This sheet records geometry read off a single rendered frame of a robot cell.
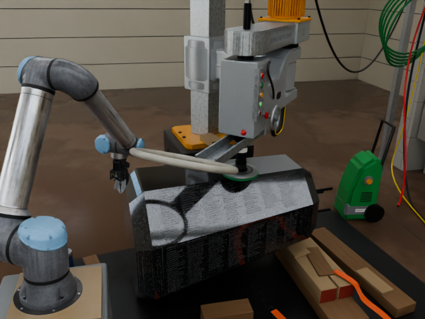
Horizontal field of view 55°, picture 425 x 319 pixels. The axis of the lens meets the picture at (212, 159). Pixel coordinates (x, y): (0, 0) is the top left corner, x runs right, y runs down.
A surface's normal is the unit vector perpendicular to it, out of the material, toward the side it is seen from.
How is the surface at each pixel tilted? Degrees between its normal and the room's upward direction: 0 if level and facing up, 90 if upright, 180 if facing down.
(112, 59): 90
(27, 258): 86
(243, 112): 90
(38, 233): 7
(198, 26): 90
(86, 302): 4
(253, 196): 45
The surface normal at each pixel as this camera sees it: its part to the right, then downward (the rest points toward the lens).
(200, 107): -0.64, 0.29
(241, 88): -0.46, 0.34
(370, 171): 0.09, 0.39
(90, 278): 0.05, -0.94
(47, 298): 0.29, 0.00
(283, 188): 0.25, -0.40
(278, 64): -0.28, -0.49
